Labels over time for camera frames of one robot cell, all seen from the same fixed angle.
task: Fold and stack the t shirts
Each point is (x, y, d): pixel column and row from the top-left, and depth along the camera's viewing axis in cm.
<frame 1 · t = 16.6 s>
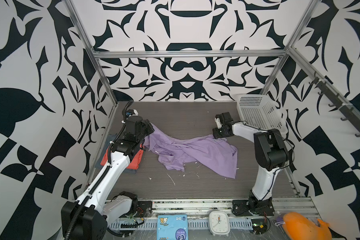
left hand: (149, 119, 78), fingers closed
right hand: (218, 131, 100), fingers open
purple t-shirt: (216, 155, 92), point 3 cm above the table

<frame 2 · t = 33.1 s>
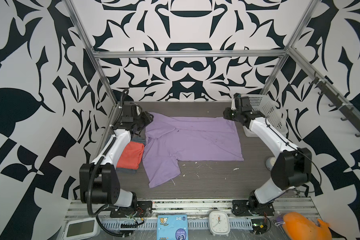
left hand: (152, 114, 85), fingers open
right hand: (228, 110, 88), fingers open
purple t-shirt: (168, 140, 101), on the table

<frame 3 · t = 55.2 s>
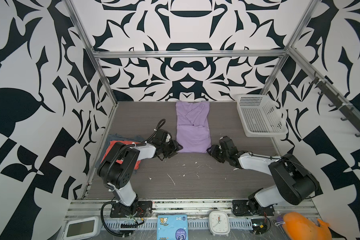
left hand: (182, 146, 92), fingers open
right hand: (208, 150, 91), fingers open
purple t-shirt: (193, 134, 102), point 3 cm above the table

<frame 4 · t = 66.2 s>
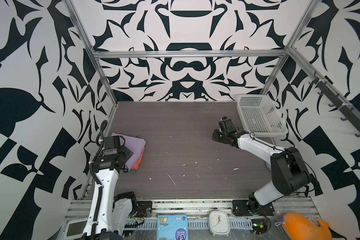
left hand: (125, 151, 78), fingers open
right hand: (215, 133, 92), fingers open
purple t-shirt: (135, 144, 96), point 4 cm above the table

